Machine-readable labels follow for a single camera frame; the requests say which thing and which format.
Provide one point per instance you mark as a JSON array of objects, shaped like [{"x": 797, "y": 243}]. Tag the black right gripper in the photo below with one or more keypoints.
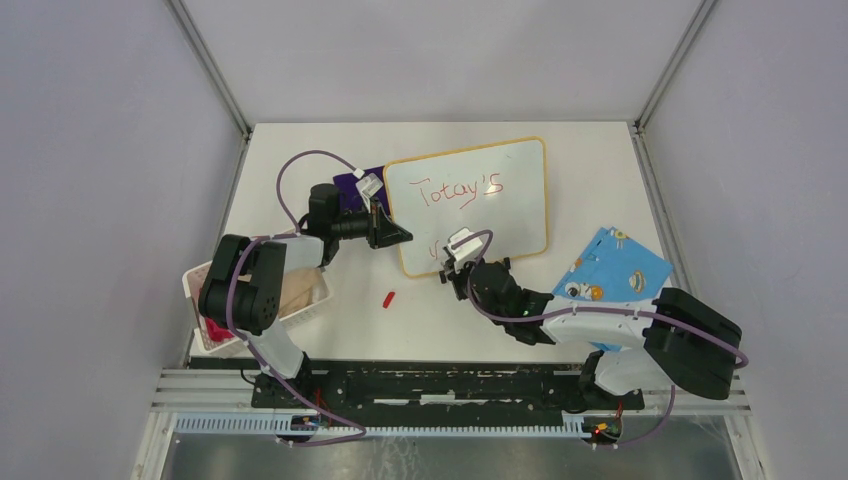
[{"x": 457, "y": 276}]

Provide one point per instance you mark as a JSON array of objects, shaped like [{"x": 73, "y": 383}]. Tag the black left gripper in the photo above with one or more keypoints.
[{"x": 382, "y": 232}]

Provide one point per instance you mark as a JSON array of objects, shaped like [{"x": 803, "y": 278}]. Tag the red marker cap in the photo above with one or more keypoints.
[{"x": 388, "y": 299}]

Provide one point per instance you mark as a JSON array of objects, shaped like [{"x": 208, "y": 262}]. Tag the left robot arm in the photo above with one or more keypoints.
[{"x": 242, "y": 291}]

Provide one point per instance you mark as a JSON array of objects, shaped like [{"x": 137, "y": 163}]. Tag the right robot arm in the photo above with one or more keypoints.
[{"x": 673, "y": 340}]

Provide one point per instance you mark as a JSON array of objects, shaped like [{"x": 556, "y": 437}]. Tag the yellow framed whiteboard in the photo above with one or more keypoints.
[{"x": 501, "y": 187}]

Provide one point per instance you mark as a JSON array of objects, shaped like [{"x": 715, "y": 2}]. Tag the purple cloth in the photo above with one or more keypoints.
[{"x": 349, "y": 196}]

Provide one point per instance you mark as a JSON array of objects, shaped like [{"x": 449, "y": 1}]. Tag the beige cloth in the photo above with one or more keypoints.
[{"x": 301, "y": 289}]

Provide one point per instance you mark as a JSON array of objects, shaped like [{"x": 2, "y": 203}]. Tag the blue cartoon print cloth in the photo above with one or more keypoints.
[{"x": 613, "y": 268}]

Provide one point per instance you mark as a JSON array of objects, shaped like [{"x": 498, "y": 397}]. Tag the red cloth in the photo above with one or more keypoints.
[{"x": 216, "y": 333}]

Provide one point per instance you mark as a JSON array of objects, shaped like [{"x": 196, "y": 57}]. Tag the white plastic basket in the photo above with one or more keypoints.
[{"x": 192, "y": 281}]

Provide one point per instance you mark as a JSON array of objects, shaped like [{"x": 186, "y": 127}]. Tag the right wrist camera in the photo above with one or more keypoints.
[{"x": 467, "y": 246}]

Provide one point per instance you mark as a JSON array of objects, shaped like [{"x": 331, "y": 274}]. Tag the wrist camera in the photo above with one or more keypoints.
[
  {"x": 368, "y": 185},
  {"x": 467, "y": 246}
]

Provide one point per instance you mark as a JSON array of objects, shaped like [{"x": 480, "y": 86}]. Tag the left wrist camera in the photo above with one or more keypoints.
[{"x": 368, "y": 185}]

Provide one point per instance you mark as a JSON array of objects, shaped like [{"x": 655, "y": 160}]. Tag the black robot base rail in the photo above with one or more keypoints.
[{"x": 438, "y": 394}]

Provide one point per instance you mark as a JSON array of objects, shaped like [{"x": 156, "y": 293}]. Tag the grey aluminium frame post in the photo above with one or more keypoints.
[{"x": 691, "y": 33}]

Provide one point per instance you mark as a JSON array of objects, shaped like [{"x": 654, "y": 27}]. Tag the white slotted cable duct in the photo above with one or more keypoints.
[{"x": 283, "y": 424}]

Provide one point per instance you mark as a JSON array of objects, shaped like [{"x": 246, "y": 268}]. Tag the left aluminium frame post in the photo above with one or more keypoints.
[{"x": 201, "y": 51}]

